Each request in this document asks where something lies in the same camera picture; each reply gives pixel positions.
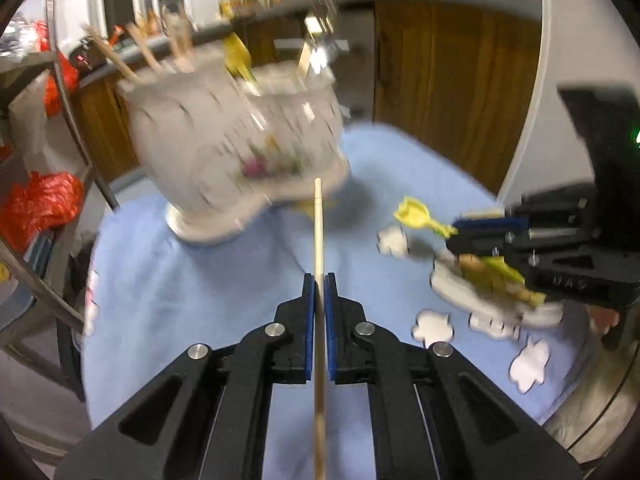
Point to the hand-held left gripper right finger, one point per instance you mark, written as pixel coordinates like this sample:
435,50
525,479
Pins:
330,330

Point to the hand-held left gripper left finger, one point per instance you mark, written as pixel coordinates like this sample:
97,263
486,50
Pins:
309,330

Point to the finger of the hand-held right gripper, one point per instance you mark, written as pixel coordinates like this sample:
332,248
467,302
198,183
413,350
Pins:
490,225
495,247

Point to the yellow tulip plastic utensil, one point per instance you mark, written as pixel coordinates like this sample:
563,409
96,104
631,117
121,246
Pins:
237,57
415,215

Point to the floral white ceramic utensil holder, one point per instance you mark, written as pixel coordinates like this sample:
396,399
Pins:
210,150

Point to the blue cartoon printed cloth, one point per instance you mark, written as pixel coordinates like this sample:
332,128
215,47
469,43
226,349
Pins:
200,270

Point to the wooden cabinet door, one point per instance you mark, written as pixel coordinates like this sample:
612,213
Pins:
450,90

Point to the metal rack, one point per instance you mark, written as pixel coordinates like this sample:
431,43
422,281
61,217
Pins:
30,280

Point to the red plastic bag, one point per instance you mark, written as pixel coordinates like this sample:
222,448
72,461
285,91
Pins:
40,205
62,80

